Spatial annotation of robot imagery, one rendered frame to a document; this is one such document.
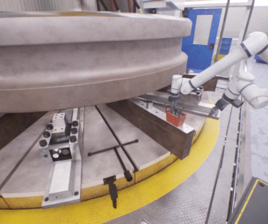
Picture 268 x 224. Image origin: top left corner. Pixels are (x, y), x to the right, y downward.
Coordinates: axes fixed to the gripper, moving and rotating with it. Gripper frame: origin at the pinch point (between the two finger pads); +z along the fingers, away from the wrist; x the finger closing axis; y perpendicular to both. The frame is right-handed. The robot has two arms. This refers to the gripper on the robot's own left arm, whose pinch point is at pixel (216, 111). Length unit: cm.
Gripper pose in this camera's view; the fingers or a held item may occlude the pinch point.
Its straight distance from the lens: 125.6
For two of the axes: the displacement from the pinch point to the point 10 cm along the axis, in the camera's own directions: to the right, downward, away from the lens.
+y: -5.2, -7.1, 4.7
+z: -1.2, 6.1, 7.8
